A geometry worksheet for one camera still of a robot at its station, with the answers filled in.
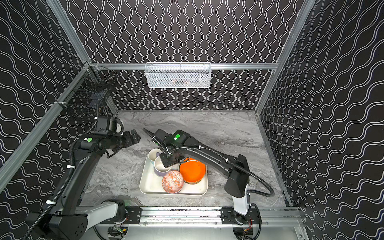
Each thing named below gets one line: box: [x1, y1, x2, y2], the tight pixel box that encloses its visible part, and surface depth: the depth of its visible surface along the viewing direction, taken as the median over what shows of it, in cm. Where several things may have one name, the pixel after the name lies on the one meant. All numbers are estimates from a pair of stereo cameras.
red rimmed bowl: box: [162, 170, 184, 194], surface depth 83 cm
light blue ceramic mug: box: [144, 148, 163, 171], surface depth 89 cm
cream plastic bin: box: [139, 152, 208, 197], surface depth 85 cm
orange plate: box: [179, 157, 206, 185], surface depth 86 cm
